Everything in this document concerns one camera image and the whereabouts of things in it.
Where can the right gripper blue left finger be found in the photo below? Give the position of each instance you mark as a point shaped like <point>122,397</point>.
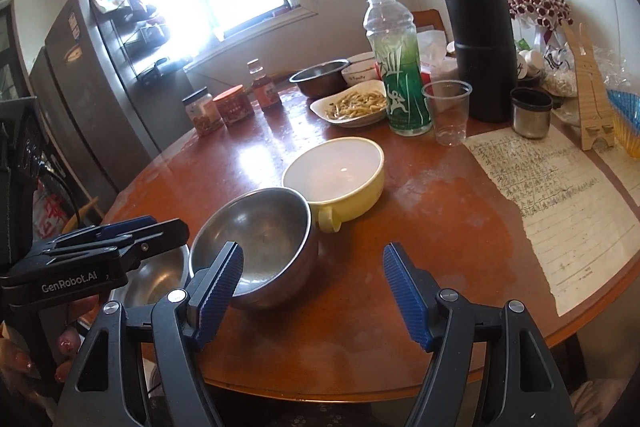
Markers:
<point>106,386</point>

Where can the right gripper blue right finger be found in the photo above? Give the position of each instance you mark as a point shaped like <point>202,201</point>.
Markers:
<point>521,385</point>

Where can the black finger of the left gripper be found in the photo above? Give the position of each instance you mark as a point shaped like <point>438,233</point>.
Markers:
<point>153,240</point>

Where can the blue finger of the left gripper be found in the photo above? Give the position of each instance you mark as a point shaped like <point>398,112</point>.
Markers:
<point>124,227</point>

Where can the steel bowl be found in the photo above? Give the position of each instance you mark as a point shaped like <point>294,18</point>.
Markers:
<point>274,226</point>
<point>154,278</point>
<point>321,80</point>

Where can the yellow ceramic bowl with handle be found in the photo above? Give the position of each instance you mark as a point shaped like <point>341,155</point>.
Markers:
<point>341,179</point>

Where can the person's left hand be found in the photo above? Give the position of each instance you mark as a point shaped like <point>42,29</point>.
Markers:
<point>15,359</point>

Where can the yellow wooden chair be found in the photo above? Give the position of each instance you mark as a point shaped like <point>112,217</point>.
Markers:
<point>75,222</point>

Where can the grey refrigerator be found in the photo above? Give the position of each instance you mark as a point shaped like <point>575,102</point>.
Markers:
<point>106,127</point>

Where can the clear jar black lid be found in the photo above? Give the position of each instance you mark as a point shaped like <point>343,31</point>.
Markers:
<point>203,112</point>

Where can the red labelled jar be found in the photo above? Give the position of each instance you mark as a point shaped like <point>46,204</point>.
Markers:
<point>233,105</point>

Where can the brown sauce bottle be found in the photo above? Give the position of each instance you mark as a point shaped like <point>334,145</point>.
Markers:
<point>263,86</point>

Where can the handwritten paper sheet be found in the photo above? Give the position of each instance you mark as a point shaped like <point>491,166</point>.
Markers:
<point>581,229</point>

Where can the black metal shelf rack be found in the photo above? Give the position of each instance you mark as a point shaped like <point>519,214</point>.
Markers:
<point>139,39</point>

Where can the white dish with bean sprouts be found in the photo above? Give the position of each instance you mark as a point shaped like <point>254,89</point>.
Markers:
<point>355,107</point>

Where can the steel thermos cup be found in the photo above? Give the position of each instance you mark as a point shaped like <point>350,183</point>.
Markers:
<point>531,112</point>

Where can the white ceramic bowl with food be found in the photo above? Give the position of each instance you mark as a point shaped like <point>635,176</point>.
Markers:
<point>360,72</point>

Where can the wooden rabbit phone stand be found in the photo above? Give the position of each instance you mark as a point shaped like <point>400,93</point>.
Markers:
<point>595,111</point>

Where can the clear plastic cup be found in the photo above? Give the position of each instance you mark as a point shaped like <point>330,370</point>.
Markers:
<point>448,102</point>

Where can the red tissue packet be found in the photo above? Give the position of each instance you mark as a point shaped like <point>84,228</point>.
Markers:
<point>426,78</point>

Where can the green drink bottle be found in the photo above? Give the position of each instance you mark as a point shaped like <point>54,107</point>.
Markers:
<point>394,41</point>

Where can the red flower bouquet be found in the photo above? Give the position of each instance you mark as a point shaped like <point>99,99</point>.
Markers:
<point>545,16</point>

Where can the black thermos flask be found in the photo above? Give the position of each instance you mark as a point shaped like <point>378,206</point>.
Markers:
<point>486,57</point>

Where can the wooden chair by wall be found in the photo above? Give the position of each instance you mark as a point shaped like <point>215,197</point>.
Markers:
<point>428,19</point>

